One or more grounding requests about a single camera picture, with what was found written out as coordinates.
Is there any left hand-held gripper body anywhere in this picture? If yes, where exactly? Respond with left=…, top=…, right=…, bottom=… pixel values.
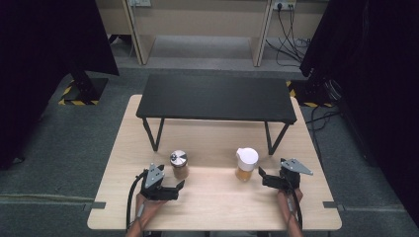
left=140, top=162, right=181, bottom=202

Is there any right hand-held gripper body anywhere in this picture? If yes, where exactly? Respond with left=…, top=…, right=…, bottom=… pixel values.
left=262, top=158, right=314, bottom=192

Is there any white-lidded glass seasoning jar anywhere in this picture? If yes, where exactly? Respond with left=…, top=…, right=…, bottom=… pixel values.
left=234, top=146, right=260, bottom=183

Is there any silver-lidded glass spice jar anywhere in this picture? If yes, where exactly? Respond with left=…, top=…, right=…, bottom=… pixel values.
left=169, top=149, right=191, bottom=181

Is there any black raised shelf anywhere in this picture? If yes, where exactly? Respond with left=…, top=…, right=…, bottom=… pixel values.
left=135, top=73, right=298, bottom=156

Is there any person's left hand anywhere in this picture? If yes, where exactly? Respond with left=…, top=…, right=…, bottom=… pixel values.
left=134, top=192, right=167, bottom=228

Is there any person's right hand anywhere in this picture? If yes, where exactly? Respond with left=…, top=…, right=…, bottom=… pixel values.
left=276, top=187, right=304, bottom=219

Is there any grey floor tape patch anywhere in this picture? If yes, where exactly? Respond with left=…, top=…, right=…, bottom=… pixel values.
left=83, top=200, right=108, bottom=212
left=322, top=199, right=346, bottom=212

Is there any yellow black hazard tape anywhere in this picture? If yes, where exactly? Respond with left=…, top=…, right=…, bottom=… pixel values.
left=286, top=80, right=334, bottom=109
left=57, top=79, right=100, bottom=107

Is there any black stand base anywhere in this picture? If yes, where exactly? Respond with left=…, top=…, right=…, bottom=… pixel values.
left=62, top=63, right=110, bottom=103
left=290, top=77, right=334, bottom=108

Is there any black curtain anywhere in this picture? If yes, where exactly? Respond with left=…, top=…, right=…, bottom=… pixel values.
left=298, top=0, right=419, bottom=229
left=0, top=0, right=121, bottom=171

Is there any beige wooden desk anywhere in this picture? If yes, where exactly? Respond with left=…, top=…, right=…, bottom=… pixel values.
left=95, top=0, right=330, bottom=68

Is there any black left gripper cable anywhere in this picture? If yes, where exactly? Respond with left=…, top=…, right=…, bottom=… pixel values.
left=126, top=170, right=148, bottom=232

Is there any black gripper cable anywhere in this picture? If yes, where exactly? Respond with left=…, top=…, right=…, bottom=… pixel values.
left=126, top=170, right=148, bottom=232
left=286, top=179, right=304, bottom=230

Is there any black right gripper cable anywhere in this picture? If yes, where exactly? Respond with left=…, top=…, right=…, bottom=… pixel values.
left=286, top=179, right=304, bottom=230

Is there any black floor cable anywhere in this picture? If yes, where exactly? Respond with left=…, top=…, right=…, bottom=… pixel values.
left=304, top=104, right=342, bottom=167

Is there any bundle of black wall cables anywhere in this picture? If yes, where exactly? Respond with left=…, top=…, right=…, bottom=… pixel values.
left=265, top=3, right=312, bottom=68

